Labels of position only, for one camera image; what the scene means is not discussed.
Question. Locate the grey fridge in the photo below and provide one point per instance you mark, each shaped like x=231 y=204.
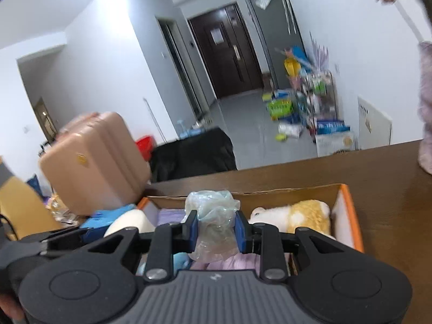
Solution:
x=273 y=30

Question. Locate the white soft cylinder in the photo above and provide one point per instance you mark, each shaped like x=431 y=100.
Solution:
x=131 y=221

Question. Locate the purple towel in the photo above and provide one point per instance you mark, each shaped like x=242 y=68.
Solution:
x=168 y=216

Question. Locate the blue plush toy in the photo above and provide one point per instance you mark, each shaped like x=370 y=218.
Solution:
x=180 y=261

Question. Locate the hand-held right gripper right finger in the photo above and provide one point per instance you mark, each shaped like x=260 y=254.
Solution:
x=240 y=231

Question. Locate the brown wooden door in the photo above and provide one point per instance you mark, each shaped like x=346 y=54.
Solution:
x=45 y=121

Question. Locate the yellow white alpaca plush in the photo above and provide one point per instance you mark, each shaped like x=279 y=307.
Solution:
x=303 y=216

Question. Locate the white printed carton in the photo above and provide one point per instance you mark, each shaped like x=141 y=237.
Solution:
x=334 y=145

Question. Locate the paper notice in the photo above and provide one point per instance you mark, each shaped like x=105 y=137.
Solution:
x=217 y=36

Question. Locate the blue white packet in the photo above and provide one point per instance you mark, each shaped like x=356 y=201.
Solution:
x=332 y=127

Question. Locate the orange cardboard box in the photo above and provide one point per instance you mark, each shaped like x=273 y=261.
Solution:
x=344 y=209

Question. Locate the pink suitcase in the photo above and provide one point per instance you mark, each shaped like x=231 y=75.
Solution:
x=94 y=168

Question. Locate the metal storage cart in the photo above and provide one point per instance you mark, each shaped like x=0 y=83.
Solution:
x=317 y=98

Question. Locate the clear plastic bag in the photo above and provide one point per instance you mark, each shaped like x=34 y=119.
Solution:
x=212 y=216

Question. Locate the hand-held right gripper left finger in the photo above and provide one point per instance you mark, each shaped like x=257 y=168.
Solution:
x=192 y=229

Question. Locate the dark brown door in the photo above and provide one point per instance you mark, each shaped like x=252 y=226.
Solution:
x=222 y=50

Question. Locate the pink fluffy cloth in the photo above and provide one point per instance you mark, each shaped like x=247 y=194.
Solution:
x=236 y=261

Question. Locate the white leaning board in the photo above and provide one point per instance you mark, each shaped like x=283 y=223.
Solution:
x=374 y=123

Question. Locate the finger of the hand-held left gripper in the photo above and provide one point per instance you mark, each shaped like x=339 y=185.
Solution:
x=92 y=234

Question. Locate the green packet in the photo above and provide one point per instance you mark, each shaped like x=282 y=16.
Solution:
x=279 y=109

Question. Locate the black bag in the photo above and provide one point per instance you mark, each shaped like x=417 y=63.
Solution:
x=192 y=155

